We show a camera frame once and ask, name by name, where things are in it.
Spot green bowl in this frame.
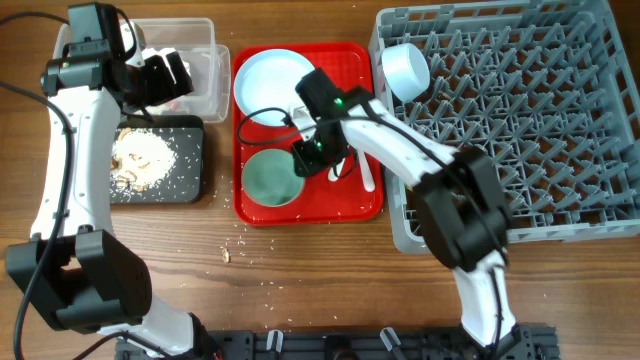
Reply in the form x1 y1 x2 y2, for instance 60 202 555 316
241 149 305 208

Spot food scraps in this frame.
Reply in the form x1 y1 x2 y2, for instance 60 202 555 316
110 127 177 193

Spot light blue plate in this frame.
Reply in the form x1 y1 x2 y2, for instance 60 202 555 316
233 49 315 115

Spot light blue bowl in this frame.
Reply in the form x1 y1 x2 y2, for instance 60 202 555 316
381 43 431 103

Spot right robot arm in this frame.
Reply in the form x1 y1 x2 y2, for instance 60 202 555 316
287 68 517 358

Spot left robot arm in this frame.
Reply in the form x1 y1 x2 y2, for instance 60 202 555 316
6 2 214 359

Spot grey dishwasher rack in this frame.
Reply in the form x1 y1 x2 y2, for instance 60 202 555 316
369 1 639 243

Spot clear plastic bin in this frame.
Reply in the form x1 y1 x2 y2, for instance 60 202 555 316
52 18 232 125

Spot black plastic tray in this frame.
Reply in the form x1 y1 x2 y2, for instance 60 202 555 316
110 115 205 205

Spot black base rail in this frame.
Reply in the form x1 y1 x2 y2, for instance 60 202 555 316
114 327 559 360

